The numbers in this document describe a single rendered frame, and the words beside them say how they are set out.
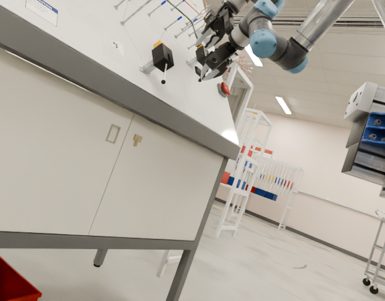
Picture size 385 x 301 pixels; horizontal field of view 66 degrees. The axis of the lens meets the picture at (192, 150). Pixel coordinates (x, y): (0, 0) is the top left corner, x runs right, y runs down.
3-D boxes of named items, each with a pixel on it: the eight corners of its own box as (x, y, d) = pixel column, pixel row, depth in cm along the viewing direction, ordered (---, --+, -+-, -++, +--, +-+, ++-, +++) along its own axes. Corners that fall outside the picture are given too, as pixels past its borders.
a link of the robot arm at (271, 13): (263, 6, 87) (259, -10, 92) (238, 33, 95) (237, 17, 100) (281, 19, 91) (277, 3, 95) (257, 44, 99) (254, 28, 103)
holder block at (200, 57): (196, 60, 118) (205, 55, 116) (195, 51, 120) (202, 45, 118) (202, 66, 121) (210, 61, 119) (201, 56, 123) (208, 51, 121)
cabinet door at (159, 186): (195, 241, 130) (225, 157, 132) (89, 236, 88) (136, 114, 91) (191, 239, 132) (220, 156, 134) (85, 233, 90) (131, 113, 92)
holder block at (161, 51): (141, 91, 86) (167, 74, 82) (138, 59, 92) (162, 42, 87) (152, 97, 90) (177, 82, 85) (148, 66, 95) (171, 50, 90)
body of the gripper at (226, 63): (229, 66, 115) (250, 44, 106) (220, 73, 109) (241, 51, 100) (216, 51, 114) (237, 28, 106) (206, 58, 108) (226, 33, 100)
